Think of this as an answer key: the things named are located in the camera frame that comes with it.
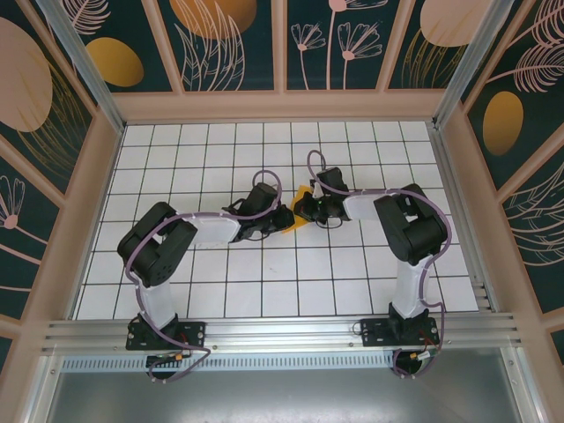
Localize grey metal sheet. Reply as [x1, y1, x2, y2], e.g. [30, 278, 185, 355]
[41, 368, 541, 423]

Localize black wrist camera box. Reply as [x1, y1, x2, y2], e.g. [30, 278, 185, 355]
[271, 205, 295, 234]
[293, 196, 319, 223]

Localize aluminium frame bar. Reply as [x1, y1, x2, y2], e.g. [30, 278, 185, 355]
[24, 352, 61, 423]
[501, 347, 545, 423]

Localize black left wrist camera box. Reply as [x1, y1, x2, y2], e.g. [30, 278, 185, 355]
[271, 205, 295, 234]

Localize orange paper sheet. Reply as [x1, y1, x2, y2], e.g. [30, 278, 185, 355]
[281, 183, 313, 235]

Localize wall panel orange circle leaves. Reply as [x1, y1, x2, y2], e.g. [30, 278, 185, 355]
[157, 0, 283, 93]

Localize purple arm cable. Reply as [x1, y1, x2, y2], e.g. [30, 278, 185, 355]
[307, 150, 451, 381]
[124, 169, 284, 385]

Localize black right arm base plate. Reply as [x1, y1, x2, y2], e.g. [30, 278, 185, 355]
[360, 317, 440, 349]

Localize aluminium side rail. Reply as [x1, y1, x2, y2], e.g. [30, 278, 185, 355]
[429, 122, 493, 314]

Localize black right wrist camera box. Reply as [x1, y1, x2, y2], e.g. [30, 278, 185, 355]
[293, 196, 319, 223]

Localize long aluminium mounting rail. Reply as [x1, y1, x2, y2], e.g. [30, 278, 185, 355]
[41, 311, 525, 353]

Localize wall panel pink circle stems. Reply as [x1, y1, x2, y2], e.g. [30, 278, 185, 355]
[387, 0, 499, 91]

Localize slotted grey cable duct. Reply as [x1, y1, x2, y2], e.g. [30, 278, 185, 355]
[61, 355, 397, 371]

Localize aluminium corner post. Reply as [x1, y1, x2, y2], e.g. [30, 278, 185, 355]
[34, 0, 127, 133]
[431, 0, 516, 129]

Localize wall panel large pink disc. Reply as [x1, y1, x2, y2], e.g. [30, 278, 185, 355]
[0, 17, 97, 197]

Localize wall panel single pink flower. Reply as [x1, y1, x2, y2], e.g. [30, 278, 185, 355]
[0, 153, 62, 321]

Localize wall panel pink leaf outlines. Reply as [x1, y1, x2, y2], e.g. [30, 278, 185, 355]
[501, 167, 564, 315]

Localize wall panel with orange oval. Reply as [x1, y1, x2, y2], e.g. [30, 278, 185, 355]
[65, 0, 174, 94]

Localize wall panel oval and feathers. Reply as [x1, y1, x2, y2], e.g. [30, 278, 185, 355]
[461, 0, 564, 191]

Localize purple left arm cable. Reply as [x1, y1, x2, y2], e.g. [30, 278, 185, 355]
[124, 169, 284, 385]

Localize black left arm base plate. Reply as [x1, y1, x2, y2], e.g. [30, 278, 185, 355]
[126, 321, 207, 352]

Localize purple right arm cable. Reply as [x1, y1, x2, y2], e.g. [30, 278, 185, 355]
[307, 150, 451, 381]

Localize wall panel with pink flowers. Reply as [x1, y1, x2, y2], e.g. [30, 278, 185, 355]
[286, 0, 409, 93]

